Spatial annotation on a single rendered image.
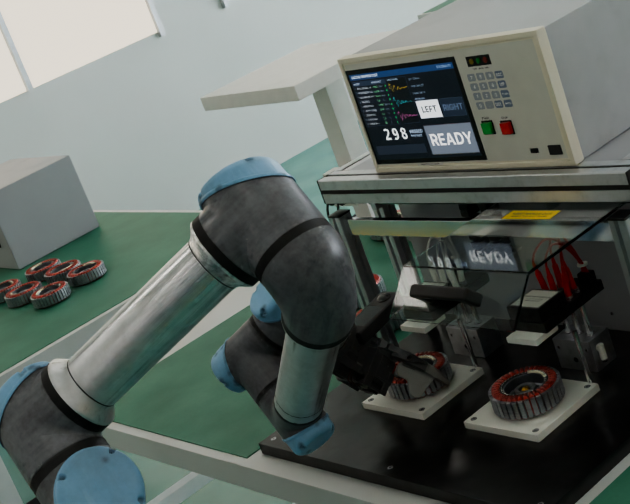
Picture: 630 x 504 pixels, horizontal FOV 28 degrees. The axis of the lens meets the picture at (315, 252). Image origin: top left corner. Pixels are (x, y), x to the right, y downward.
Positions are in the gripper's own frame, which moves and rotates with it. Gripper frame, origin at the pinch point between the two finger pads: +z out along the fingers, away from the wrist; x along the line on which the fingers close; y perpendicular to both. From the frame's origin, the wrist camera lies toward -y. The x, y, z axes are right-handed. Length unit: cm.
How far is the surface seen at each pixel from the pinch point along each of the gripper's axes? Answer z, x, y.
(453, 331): 5.1, -2.1, -10.3
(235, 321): 13, -79, -10
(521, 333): -4.8, 23.1, -7.4
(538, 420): -1.4, 29.1, 4.6
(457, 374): 3.5, 4.4, -2.2
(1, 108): 71, -449, -128
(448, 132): -23.6, 11.7, -32.3
